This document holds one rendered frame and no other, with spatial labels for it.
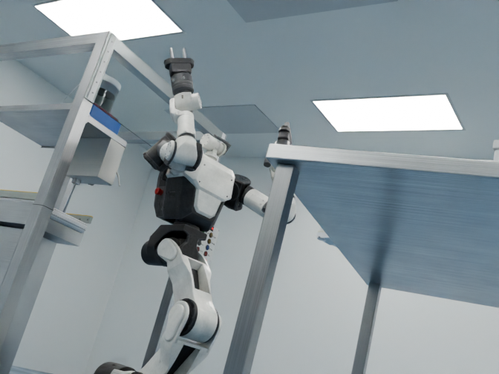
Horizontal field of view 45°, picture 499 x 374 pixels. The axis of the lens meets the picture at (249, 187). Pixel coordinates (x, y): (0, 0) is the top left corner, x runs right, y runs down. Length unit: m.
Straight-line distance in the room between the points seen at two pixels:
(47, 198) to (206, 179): 0.65
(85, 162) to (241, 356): 1.92
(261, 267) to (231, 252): 5.51
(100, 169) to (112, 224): 4.70
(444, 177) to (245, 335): 0.48
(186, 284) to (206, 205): 0.37
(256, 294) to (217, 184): 1.44
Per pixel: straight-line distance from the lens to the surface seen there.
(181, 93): 2.46
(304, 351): 5.99
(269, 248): 1.21
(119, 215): 7.62
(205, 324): 2.32
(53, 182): 2.61
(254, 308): 1.18
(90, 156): 2.94
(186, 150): 2.26
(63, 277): 7.15
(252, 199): 2.69
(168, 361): 2.34
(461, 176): 1.17
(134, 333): 7.23
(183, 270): 2.42
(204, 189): 2.54
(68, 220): 2.77
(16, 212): 2.79
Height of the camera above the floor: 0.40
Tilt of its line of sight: 18 degrees up
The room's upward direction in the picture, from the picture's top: 15 degrees clockwise
